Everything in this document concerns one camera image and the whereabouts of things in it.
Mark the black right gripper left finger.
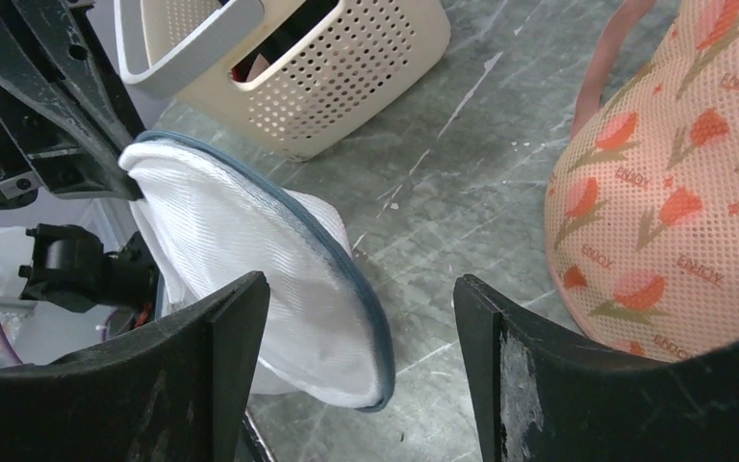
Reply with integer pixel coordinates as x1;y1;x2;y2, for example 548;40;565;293
0;271;270;461

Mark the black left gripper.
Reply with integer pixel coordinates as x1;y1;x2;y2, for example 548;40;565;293
0;1;144;211

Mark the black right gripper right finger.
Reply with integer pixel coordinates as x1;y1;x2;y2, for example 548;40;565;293
453;274;739;461

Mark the white mesh laundry bag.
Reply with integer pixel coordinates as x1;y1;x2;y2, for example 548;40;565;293
118;131;395;412

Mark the pink floral mesh bag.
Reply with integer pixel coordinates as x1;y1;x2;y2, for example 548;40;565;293
544;0;739;362

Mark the cream plastic laundry basket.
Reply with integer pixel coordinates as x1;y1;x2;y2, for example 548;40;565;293
115;0;450;161

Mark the pink garment in basket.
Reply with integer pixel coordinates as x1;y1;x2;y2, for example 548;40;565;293
229;54;270;83

